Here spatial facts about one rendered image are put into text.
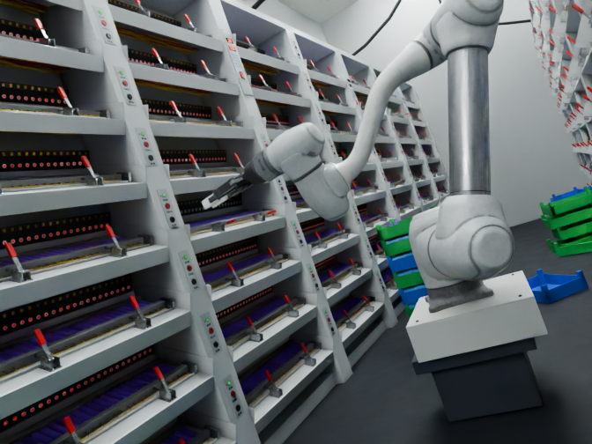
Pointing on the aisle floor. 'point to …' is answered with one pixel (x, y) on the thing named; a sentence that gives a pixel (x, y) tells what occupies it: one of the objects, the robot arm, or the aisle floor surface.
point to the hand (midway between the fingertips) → (214, 200)
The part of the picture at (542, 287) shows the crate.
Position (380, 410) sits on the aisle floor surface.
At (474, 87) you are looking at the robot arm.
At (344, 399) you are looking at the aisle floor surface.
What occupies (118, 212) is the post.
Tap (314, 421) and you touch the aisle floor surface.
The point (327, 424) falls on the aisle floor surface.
